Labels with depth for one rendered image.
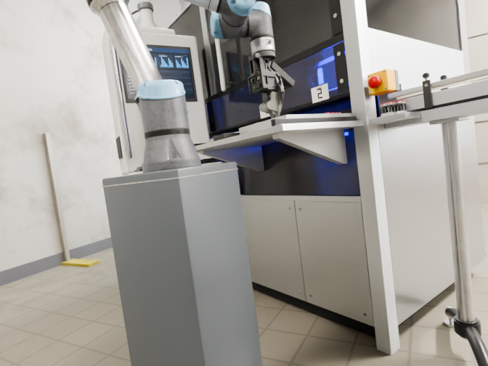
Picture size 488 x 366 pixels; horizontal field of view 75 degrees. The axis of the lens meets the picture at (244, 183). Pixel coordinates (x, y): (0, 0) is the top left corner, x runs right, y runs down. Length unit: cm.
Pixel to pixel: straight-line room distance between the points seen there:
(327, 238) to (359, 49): 74
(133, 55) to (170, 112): 26
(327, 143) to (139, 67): 67
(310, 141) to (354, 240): 44
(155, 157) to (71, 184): 308
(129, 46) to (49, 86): 296
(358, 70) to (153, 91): 75
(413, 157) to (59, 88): 345
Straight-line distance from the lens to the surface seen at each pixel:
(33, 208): 365
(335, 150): 124
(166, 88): 83
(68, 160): 386
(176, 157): 80
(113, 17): 106
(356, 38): 130
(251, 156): 159
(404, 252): 144
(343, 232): 137
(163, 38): 198
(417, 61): 164
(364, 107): 124
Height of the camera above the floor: 78
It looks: 4 degrees down
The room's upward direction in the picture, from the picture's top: 7 degrees counter-clockwise
